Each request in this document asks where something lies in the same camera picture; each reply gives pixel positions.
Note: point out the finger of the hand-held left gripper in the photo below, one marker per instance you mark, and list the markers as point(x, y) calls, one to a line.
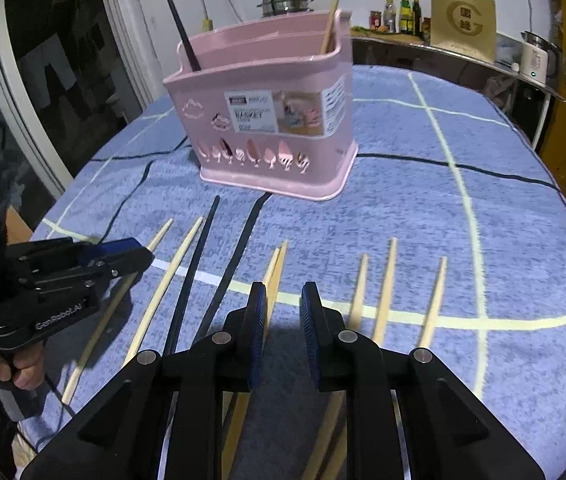
point(133, 262)
point(113, 249)

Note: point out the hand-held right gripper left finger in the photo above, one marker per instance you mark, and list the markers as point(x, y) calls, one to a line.
point(259, 320)

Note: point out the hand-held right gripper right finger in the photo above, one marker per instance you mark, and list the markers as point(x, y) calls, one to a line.
point(308, 320)

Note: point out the wooden chopstick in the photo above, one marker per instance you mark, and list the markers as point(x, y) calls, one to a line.
point(358, 290)
point(385, 290)
point(163, 290)
point(273, 265)
point(280, 265)
point(335, 2)
point(94, 340)
point(433, 300)

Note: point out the black chopstick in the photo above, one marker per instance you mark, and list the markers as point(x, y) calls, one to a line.
point(194, 265)
point(178, 20)

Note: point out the pink plastic chopstick basket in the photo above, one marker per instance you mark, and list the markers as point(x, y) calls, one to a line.
point(263, 80)

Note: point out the person's left hand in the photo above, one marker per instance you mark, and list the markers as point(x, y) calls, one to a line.
point(28, 372)

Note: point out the blue plaid blanket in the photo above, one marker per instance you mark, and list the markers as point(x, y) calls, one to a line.
point(463, 260)

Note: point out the white framed glass door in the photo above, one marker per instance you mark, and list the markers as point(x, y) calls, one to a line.
point(63, 60)

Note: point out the steel steamer pot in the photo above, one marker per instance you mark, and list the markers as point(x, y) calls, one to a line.
point(285, 4)

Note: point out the metal kitchen counter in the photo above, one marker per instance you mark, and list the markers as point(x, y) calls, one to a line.
point(463, 60)

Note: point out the red sauce jar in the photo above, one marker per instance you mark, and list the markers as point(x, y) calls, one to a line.
point(375, 21)

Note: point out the small seasoning jar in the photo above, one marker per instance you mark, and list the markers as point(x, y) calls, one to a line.
point(426, 30)

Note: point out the clear plastic bottle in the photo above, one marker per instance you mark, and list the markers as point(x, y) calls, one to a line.
point(389, 16)

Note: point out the yellow oil bottle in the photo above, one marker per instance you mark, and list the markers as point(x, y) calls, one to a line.
point(405, 15)

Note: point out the dark sauce bottle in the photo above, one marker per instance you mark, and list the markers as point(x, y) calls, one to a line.
point(416, 16)

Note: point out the gold printed box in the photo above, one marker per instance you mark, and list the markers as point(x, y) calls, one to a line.
point(463, 22)

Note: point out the white electric kettle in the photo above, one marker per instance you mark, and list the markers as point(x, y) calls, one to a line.
point(535, 62)

